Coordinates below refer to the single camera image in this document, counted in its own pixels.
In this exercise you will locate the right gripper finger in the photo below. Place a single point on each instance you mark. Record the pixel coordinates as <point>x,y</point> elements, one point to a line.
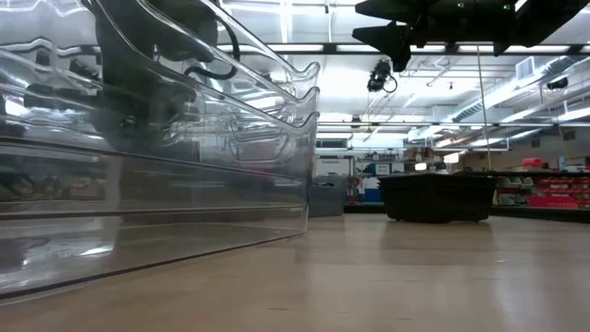
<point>396,9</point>
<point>392,41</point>

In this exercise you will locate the clear plastic bin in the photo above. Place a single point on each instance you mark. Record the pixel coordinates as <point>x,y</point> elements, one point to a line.
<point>184,230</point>
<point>297,76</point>
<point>305,105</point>

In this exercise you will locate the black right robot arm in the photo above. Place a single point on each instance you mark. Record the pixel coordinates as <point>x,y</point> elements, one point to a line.
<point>553,18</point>

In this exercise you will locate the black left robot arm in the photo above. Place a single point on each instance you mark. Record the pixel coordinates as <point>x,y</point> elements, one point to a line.
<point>120,69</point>

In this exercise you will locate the shelf of red bins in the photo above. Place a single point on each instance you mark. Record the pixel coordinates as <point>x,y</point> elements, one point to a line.
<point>562,191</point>

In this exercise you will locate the black ceiling device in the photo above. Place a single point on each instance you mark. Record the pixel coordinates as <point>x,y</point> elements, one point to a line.
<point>558,84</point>

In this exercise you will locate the white sign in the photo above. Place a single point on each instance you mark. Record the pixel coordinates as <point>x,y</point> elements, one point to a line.
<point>333,167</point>

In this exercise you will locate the blue storage box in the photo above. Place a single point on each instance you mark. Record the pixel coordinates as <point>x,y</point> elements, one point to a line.
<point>372,195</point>

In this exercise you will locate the black slotted plastic basket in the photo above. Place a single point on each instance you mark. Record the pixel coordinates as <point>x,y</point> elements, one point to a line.
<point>438,198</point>

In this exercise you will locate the grey tote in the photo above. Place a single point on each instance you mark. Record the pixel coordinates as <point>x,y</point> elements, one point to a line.
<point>327,198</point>

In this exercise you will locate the rack of grey bins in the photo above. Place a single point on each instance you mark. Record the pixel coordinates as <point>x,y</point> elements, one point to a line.
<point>514,191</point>

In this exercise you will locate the black overhead camera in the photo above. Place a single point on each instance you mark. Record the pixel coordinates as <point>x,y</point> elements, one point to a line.
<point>379,76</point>

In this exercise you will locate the black frame crossbar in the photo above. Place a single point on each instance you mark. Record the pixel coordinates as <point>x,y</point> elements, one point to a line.
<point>341,48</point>

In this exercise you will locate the silver ceiling duct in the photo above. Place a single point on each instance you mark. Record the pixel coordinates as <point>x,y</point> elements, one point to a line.
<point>502,92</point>

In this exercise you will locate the black table edge rail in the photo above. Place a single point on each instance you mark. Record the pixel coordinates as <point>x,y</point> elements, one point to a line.
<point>539,213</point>

